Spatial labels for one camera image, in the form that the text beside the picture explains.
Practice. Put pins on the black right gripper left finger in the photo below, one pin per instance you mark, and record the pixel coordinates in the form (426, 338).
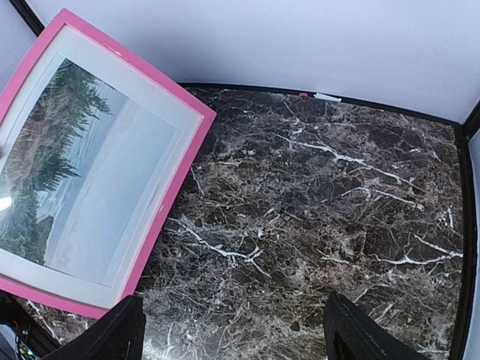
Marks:
(118, 334)

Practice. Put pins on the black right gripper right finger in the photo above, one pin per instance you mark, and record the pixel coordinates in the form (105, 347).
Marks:
(352, 334)

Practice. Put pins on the white photo mat board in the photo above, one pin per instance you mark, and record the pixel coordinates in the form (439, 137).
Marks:
(157, 195)

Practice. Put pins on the landscape photo print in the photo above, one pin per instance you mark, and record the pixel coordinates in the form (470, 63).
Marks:
(80, 173)

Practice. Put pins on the right black corner post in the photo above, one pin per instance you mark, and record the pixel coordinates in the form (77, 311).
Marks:
(463, 134)

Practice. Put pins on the black corner post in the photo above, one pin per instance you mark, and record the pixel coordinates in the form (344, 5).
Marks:
(29, 17)
(463, 134)

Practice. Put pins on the left black corner post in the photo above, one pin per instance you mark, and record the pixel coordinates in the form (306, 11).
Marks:
(29, 17)

